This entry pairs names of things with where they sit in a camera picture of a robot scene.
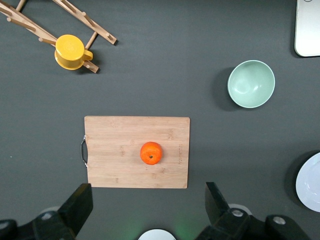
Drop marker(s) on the yellow mug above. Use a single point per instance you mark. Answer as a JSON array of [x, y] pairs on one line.
[[68, 51]]

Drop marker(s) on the white round plate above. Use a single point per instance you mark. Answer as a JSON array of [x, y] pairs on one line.
[[311, 185]]

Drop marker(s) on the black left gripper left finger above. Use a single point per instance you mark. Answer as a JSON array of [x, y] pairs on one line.
[[75, 207]]

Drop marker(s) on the cream bear print tray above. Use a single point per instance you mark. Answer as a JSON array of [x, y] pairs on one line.
[[308, 27]]

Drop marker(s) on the wooden cup drying rack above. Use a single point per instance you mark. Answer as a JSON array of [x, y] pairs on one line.
[[32, 26]]

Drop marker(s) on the wooden cutting board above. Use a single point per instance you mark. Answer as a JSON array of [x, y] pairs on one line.
[[120, 155]]

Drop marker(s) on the orange fruit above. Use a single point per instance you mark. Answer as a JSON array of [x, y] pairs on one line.
[[150, 153]]

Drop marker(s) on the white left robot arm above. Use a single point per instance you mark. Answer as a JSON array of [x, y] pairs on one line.
[[156, 235]]

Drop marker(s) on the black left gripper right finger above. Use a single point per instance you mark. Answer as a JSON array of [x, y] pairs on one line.
[[217, 207]]

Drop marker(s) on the pale green bowl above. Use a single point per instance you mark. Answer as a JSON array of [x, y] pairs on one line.
[[251, 83]]

